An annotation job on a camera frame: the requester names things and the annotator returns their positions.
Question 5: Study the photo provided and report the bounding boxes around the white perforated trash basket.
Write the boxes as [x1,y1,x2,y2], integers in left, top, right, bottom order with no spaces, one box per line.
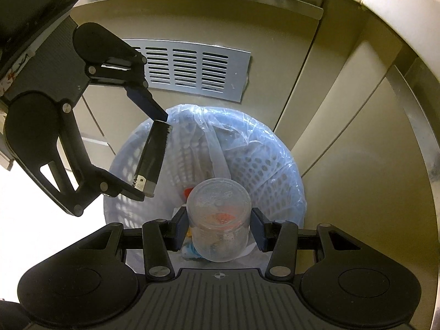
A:
[103,104,307,272]

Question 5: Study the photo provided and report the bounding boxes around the clear plastic jar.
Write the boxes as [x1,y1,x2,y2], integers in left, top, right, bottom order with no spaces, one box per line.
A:
[186,178,251,263]

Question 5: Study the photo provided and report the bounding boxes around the grey cabinet vent grille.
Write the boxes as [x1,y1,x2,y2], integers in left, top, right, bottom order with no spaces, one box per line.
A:
[126,39,251,103]

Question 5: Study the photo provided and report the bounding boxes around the beige cabinet door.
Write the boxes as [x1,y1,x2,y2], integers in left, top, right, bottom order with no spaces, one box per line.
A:
[68,3,324,166]

